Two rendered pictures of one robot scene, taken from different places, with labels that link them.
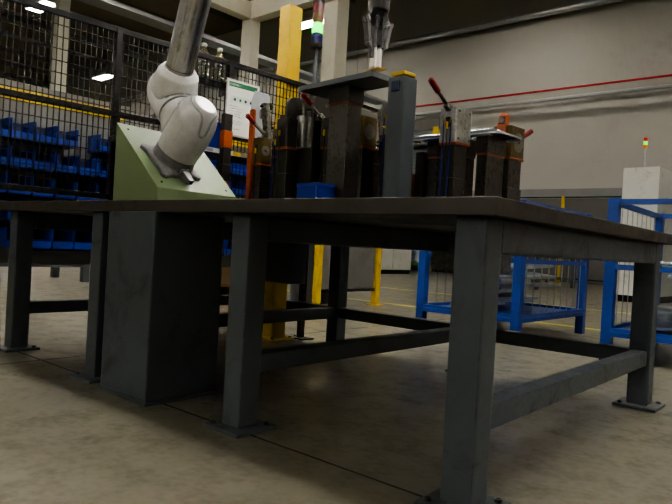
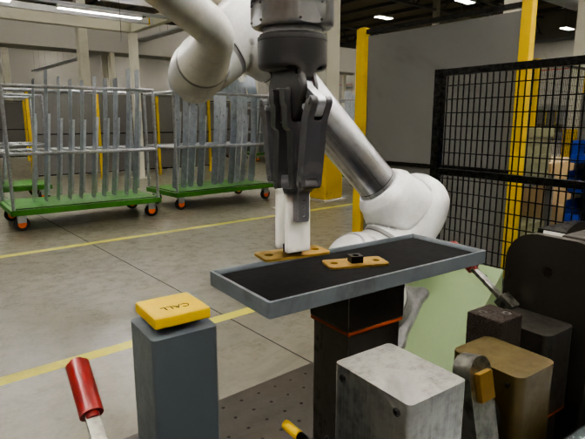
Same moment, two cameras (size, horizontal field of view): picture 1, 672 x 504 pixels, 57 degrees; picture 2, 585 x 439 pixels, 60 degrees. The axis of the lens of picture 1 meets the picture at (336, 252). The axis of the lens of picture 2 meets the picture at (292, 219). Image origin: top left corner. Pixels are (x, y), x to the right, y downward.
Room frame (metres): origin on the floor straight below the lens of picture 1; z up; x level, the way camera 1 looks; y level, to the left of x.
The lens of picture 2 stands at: (2.26, -0.66, 1.35)
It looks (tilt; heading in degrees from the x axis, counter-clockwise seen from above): 11 degrees down; 100
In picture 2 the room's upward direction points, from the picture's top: straight up
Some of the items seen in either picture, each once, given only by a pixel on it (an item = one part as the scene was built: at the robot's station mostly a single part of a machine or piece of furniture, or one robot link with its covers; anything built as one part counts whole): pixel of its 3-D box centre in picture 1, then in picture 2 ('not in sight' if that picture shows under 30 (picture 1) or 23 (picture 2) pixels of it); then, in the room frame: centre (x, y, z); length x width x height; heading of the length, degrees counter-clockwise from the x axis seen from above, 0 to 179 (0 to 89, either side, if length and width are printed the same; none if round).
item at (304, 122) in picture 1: (308, 155); (566, 381); (2.57, 0.13, 0.94); 0.18 x 0.13 x 0.49; 45
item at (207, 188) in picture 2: not in sight; (211, 148); (-0.52, 7.50, 0.89); 1.90 x 1.00 x 1.77; 52
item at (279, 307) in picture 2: (347, 85); (357, 266); (2.24, -0.01, 1.16); 0.37 x 0.14 x 0.02; 45
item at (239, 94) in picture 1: (241, 110); not in sight; (3.43, 0.57, 1.30); 0.23 x 0.02 x 0.31; 135
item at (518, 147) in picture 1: (508, 176); not in sight; (2.36, -0.64, 0.88); 0.14 x 0.09 x 0.36; 135
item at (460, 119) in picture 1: (450, 163); not in sight; (2.09, -0.37, 0.88); 0.12 x 0.07 x 0.36; 135
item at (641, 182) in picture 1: (662, 225); not in sight; (10.03, -5.24, 1.22); 2.40 x 0.54 x 2.45; 136
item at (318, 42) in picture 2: (378, 13); (292, 77); (2.17, -0.10, 1.39); 0.08 x 0.07 x 0.09; 127
